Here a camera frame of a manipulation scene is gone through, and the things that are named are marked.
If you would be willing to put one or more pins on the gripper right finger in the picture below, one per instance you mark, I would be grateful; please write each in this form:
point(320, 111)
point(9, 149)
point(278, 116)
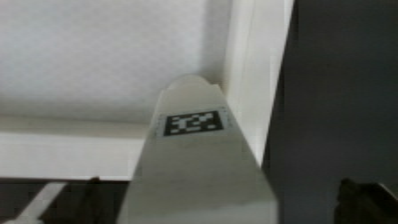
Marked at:
point(366, 204)

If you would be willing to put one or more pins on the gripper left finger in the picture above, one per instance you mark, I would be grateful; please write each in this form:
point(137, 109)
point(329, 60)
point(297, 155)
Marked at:
point(75, 202)

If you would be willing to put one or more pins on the white desk leg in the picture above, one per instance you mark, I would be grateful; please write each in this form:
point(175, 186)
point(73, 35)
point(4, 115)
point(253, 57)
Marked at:
point(198, 184)

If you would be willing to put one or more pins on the white desk top tray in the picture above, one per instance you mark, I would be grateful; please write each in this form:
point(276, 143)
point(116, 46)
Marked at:
point(93, 53)

